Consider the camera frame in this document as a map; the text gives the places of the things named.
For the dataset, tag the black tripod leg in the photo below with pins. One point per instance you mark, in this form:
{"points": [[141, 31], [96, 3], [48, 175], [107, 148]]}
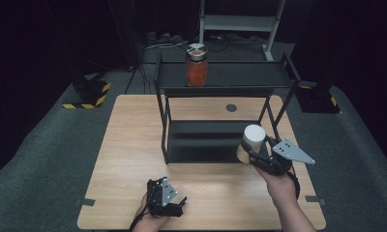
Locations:
{"points": [[132, 80]]}

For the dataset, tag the grey tape piece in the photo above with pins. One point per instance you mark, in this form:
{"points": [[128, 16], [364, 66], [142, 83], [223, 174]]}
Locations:
{"points": [[315, 200], [85, 202]]}

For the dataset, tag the round dark table grommet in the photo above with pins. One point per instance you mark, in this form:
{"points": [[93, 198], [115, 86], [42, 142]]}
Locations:
{"points": [[231, 108]]}

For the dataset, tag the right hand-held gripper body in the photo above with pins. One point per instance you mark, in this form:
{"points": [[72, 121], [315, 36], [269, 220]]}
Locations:
{"points": [[285, 154]]}

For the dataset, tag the person's left hand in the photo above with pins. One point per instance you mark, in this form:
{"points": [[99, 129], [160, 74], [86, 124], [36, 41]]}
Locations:
{"points": [[149, 224]]}

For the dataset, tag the black metal two-tier shelf rack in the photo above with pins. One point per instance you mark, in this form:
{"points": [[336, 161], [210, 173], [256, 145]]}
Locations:
{"points": [[219, 141]]}

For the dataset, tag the person's right hand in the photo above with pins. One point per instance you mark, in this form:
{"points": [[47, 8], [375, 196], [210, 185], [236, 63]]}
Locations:
{"points": [[280, 187]]}

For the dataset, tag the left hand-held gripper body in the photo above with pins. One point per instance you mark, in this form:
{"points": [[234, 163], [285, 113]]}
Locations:
{"points": [[156, 199]]}

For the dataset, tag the glass jar with silver lid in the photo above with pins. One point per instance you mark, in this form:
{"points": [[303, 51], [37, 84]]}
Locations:
{"points": [[196, 69]]}

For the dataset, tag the black base with striped tape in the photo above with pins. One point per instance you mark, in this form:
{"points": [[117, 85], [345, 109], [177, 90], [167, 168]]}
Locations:
{"points": [[319, 100], [90, 92]]}

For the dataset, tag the grey metal stand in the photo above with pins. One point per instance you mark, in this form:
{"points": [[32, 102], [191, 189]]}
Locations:
{"points": [[236, 23]]}

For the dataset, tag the glass jar with white lid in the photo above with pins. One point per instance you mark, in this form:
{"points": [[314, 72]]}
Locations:
{"points": [[253, 137]]}

